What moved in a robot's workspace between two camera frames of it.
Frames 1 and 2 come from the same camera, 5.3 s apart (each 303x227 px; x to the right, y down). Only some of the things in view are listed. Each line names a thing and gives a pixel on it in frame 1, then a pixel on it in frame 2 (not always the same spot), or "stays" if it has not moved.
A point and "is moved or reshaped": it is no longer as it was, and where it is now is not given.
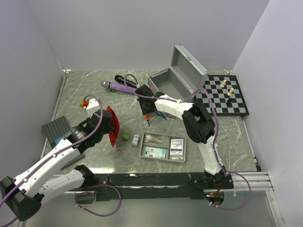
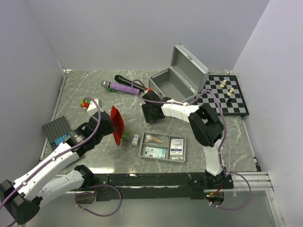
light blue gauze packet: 157,152 stays
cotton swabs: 150,138 stays
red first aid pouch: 113,134 is moved or reshaped
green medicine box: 127,134 stays
